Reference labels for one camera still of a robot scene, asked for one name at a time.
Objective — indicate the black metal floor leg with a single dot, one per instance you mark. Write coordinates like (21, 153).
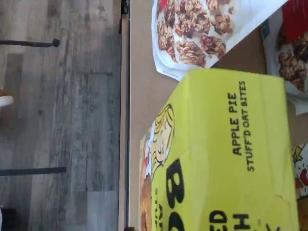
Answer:
(33, 171)
(29, 43)

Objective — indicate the cranberry pecan granola bag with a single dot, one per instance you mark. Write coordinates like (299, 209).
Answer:
(288, 60)
(192, 36)

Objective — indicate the yellow apple pie box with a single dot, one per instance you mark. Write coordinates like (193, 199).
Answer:
(216, 144)

